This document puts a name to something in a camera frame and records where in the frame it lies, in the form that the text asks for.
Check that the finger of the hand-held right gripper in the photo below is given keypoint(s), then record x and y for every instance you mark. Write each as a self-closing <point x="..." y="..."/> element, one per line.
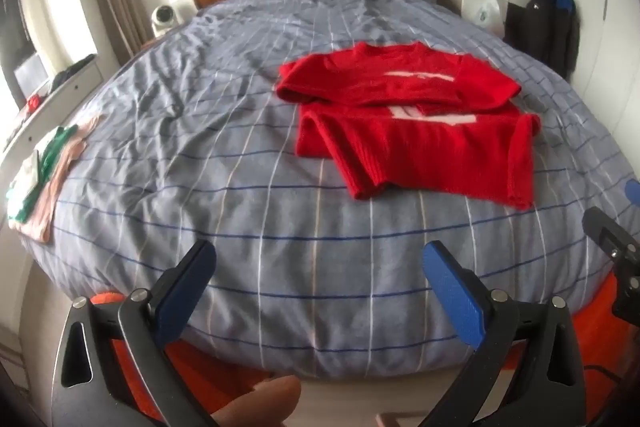
<point x="607" y="232"/>
<point x="633" y="193"/>

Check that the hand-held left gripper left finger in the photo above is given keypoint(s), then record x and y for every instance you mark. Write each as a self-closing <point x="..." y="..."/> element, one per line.
<point x="185" y="297"/>

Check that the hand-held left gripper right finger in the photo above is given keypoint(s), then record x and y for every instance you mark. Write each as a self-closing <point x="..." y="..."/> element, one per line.
<point x="455" y="292"/>

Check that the red knit sweater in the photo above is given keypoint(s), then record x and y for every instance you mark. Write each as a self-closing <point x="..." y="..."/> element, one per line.
<point x="425" y="147"/>

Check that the folded green white pink clothes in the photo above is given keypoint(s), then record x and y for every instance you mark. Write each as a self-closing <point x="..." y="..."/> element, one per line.
<point x="45" y="207"/>

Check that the dark clothes pile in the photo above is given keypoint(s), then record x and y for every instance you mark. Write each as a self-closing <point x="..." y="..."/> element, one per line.
<point x="72" y="74"/>

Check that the person's left hand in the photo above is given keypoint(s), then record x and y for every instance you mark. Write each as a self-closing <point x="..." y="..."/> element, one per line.
<point x="262" y="399"/>

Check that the bed with grey striped sheet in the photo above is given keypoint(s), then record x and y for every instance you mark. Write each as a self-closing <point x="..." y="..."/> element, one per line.
<point x="200" y="157"/>

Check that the dark jacket with blue hood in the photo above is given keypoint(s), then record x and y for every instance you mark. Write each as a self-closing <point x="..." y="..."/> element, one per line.
<point x="542" y="32"/>

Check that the white folded garment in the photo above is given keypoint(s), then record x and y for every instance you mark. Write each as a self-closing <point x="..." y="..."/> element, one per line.
<point x="27" y="177"/>

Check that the green garment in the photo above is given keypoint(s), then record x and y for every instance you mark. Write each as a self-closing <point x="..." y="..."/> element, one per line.
<point x="56" y="146"/>

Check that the white dresser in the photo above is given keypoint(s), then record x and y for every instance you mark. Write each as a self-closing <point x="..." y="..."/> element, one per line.
<point x="65" y="97"/>

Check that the white plastic bag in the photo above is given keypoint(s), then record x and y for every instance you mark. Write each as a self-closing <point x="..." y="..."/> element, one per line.
<point x="486" y="9"/>

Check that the small red item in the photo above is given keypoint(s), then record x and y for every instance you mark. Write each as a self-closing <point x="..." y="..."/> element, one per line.
<point x="33" y="103"/>

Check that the grey box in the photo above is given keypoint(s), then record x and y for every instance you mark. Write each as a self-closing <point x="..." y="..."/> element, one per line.
<point x="32" y="74"/>

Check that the small white fan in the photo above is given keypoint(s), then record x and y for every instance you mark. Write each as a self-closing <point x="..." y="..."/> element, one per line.
<point x="162" y="19"/>

